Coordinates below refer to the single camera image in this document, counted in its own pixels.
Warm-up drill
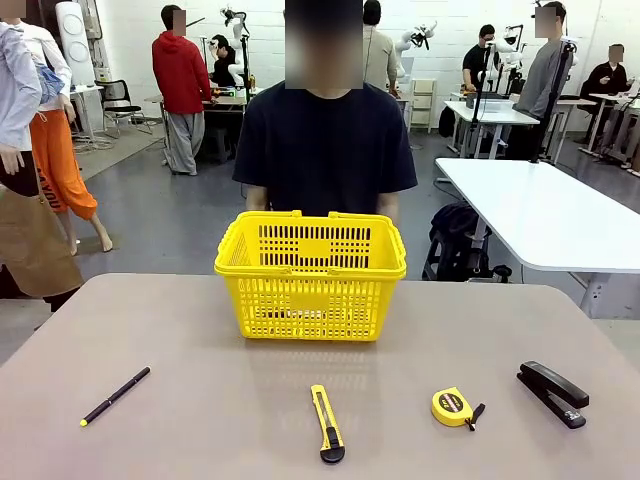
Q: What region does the black stapler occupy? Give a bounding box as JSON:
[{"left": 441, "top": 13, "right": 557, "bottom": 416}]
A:
[{"left": 516, "top": 361, "right": 590, "bottom": 430}]

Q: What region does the person's left forearm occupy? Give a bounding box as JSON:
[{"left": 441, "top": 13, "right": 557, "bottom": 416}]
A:
[{"left": 377, "top": 192, "right": 400, "bottom": 221}]

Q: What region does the person's right forearm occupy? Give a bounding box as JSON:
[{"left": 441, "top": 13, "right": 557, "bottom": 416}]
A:
[{"left": 245, "top": 182, "right": 269, "bottom": 211}]

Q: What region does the yellow plastic shopping basket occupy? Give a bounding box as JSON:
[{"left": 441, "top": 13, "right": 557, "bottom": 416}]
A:
[{"left": 214, "top": 210, "right": 408, "bottom": 344}]

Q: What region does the person in black t-shirt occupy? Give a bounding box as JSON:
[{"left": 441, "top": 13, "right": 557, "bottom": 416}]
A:
[{"left": 232, "top": 0, "right": 419, "bottom": 217}]

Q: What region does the person in beige top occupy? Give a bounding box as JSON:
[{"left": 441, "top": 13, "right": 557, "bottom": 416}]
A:
[{"left": 362, "top": 0, "right": 401, "bottom": 94}]

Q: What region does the seated person beside background robot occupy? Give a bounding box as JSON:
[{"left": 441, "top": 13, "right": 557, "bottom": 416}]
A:
[{"left": 207, "top": 34, "right": 238, "bottom": 88}]

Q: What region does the person in red hoodie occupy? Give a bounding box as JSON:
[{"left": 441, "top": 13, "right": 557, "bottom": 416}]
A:
[{"left": 151, "top": 4, "right": 212, "bottom": 176}]

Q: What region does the person in black shirt with headset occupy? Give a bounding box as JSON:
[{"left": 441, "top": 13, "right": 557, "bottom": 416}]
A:
[{"left": 461, "top": 24, "right": 502, "bottom": 92}]

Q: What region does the standing person in gray sweater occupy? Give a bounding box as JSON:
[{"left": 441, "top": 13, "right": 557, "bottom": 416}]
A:
[{"left": 513, "top": 1, "right": 577, "bottom": 119}]

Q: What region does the seated person in black jacket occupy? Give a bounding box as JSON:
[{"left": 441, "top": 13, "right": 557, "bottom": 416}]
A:
[{"left": 581, "top": 43, "right": 635, "bottom": 102}]

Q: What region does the black backpack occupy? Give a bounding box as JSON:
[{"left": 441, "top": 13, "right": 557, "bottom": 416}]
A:
[{"left": 422, "top": 201, "right": 514, "bottom": 284}]

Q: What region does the background wooden work desk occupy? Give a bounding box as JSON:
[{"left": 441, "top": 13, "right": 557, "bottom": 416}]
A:
[{"left": 199, "top": 85, "right": 251, "bottom": 162}]

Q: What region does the white shelf cart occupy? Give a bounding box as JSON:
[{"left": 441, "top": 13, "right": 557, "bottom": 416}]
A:
[{"left": 410, "top": 78, "right": 437, "bottom": 134}]

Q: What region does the yellow utility knife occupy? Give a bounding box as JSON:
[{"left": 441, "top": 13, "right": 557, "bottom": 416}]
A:
[{"left": 310, "top": 383, "right": 347, "bottom": 464}]

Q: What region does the yellow tape measure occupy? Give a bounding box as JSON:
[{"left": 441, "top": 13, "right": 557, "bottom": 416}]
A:
[{"left": 430, "top": 386, "right": 487, "bottom": 432}]

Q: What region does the white background table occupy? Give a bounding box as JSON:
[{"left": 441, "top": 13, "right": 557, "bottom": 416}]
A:
[{"left": 443, "top": 99, "right": 541, "bottom": 159}]

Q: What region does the large white table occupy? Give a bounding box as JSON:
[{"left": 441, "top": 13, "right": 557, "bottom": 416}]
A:
[{"left": 434, "top": 157, "right": 640, "bottom": 319}]

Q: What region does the thin black stand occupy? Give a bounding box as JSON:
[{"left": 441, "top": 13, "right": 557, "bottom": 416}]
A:
[{"left": 469, "top": 42, "right": 496, "bottom": 134}]

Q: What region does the black office chair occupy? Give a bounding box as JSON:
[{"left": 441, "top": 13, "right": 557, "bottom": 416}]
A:
[{"left": 95, "top": 79, "right": 154, "bottom": 138}]

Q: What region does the black pen with yellow tip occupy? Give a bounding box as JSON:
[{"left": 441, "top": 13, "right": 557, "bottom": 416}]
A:
[{"left": 79, "top": 366, "right": 152, "bottom": 428}]

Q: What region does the mannequin with orange pants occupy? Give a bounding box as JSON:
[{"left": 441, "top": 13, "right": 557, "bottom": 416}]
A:
[{"left": 19, "top": 19, "right": 114, "bottom": 255}]

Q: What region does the white tower air conditioner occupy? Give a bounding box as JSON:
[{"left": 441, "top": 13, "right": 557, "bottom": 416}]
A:
[{"left": 55, "top": 1, "right": 97, "bottom": 86}]

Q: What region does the mannequin in light blue shirt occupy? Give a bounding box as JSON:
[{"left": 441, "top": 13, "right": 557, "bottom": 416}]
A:
[{"left": 0, "top": 0, "right": 86, "bottom": 314}]

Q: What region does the tall black camera stand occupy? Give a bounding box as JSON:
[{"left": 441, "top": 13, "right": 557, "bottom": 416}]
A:
[{"left": 529, "top": 37, "right": 577, "bottom": 165}]

